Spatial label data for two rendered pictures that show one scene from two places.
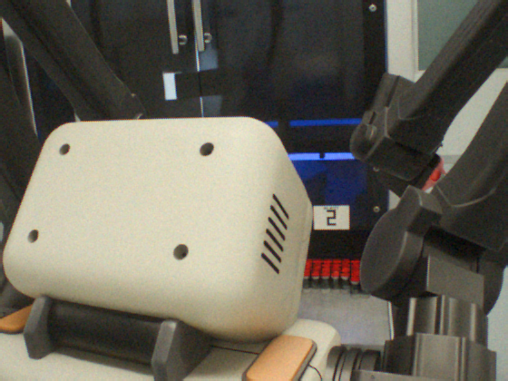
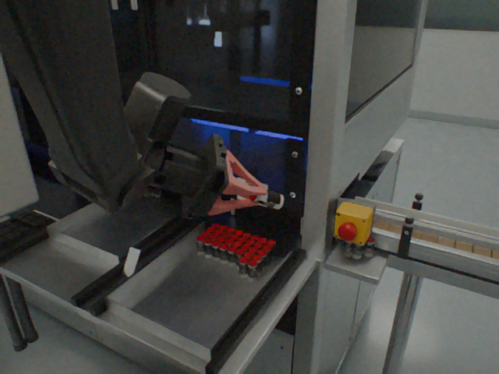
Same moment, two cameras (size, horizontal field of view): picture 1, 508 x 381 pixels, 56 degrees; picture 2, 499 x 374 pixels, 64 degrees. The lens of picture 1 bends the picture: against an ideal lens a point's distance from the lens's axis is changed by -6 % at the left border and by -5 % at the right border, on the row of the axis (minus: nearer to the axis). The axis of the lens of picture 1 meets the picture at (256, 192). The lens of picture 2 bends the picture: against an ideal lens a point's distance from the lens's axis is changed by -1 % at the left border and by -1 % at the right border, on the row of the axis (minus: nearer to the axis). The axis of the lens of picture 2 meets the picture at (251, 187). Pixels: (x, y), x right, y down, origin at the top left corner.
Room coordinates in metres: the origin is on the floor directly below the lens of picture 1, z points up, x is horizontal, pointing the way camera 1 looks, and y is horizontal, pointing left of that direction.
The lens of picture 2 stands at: (0.29, -0.44, 1.47)
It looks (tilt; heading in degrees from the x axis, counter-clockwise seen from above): 26 degrees down; 17
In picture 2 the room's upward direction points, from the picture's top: straight up
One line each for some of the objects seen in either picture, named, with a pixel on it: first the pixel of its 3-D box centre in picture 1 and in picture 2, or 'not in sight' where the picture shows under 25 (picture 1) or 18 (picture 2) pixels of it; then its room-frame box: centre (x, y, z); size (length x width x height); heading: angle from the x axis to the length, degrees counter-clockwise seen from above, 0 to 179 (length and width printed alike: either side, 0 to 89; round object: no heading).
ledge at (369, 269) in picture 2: not in sight; (359, 258); (1.15, -0.45, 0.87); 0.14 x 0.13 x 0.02; 168
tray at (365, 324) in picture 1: (327, 305); (207, 278); (0.94, -0.13, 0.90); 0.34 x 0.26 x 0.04; 168
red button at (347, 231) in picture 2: not in sight; (348, 231); (1.07, -0.42, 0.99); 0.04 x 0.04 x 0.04; 78
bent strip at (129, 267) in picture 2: not in sight; (115, 275); (0.87, 0.05, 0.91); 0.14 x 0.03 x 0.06; 168
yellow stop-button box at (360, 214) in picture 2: not in sight; (354, 221); (1.11, -0.43, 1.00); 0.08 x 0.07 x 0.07; 168
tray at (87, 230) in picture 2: not in sight; (130, 216); (1.12, 0.18, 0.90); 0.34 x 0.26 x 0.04; 168
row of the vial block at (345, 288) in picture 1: (330, 282); (228, 255); (1.02, -0.15, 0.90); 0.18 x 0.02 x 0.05; 78
